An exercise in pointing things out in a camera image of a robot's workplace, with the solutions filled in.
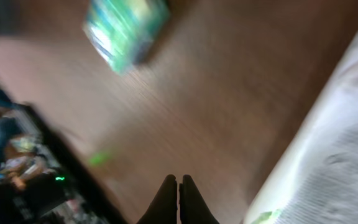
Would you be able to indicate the white cream tube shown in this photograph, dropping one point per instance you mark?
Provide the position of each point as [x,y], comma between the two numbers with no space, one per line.
[316,179]

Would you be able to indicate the teal tissue pack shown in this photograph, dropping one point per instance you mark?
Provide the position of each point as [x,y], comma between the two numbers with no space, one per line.
[123,31]

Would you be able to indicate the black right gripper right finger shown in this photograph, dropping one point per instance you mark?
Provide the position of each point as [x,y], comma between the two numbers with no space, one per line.
[193,208]

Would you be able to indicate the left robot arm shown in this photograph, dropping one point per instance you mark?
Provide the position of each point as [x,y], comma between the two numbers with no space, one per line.
[41,181]

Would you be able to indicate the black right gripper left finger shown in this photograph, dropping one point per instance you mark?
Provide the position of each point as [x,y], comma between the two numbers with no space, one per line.
[163,208]

